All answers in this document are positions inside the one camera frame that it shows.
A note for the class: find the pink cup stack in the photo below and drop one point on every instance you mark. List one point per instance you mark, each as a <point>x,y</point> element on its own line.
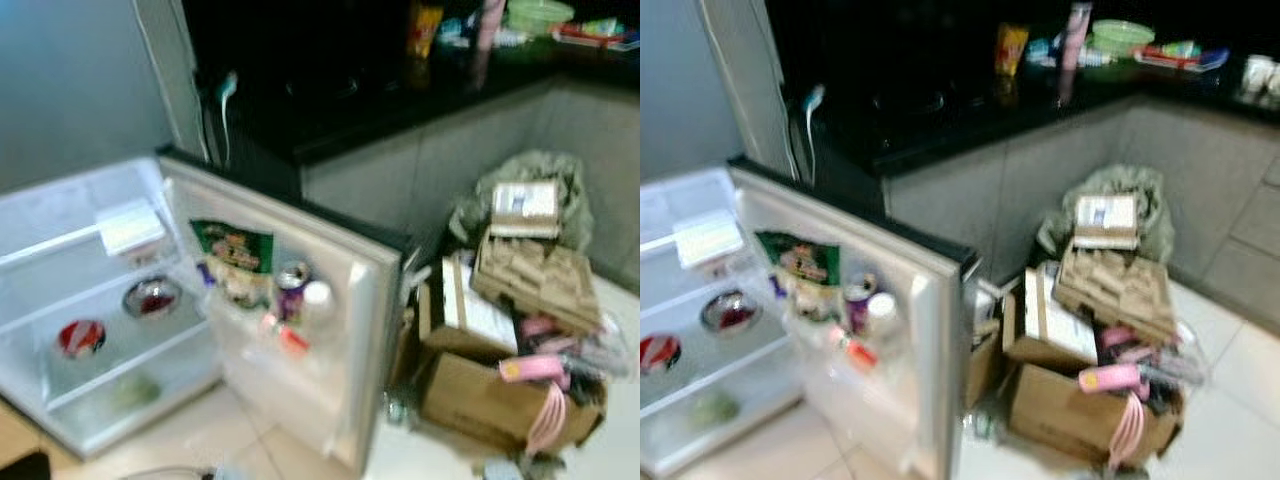
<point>490,25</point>
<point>1078,28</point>

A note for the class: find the pink case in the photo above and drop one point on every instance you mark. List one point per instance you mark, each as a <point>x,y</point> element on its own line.
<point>535,368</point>
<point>1110,378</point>

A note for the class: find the steel bowl red fruit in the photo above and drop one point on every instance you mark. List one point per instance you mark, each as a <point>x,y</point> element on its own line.
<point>730,310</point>
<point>152,297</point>

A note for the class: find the green snack bag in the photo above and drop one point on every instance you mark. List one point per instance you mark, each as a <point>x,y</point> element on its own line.
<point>800,270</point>
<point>235,262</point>

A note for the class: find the fridge door with shelves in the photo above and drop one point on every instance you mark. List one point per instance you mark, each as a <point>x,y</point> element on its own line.
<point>930,320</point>
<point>350,300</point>

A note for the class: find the purple drink can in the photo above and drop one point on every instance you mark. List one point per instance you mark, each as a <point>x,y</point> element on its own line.
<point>290,290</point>
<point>858,300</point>

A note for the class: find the grey green plastic bag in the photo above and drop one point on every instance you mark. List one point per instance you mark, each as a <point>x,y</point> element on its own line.
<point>1130,180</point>
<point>540,165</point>

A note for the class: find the yellow red snack pack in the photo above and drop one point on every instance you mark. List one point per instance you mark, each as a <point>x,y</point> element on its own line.
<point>425,30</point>
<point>1010,48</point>

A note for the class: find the small orange capped bottle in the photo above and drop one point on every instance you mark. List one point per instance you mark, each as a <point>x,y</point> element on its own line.
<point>285,337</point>
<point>850,348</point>

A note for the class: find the flattened cardboard stack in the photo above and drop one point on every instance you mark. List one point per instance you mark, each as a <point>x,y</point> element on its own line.
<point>535,280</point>
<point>1115,290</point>

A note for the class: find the green vegetable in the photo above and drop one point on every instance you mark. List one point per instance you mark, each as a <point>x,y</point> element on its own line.
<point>135,390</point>
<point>712,408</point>

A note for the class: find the small blue box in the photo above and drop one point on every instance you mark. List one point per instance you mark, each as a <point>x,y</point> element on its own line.
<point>777,285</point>
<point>204,272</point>

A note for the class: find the black floor mat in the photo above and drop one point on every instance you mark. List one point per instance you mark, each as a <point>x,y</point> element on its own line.
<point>20,466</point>

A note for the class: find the tray with items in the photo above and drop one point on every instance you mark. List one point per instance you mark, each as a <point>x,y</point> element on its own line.
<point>595,35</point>
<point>1180,55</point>

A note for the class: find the green plastic bowl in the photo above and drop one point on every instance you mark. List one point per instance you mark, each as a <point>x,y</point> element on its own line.
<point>1122,35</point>
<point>540,15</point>

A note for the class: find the white mug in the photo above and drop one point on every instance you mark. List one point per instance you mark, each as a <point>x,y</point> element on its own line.
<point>1258,75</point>

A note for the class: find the white labelled flat box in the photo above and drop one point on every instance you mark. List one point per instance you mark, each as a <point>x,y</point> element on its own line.
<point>1105,218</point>
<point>525,205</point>

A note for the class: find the white lidded container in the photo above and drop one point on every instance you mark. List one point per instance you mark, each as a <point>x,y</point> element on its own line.
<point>130,225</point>
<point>706,238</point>

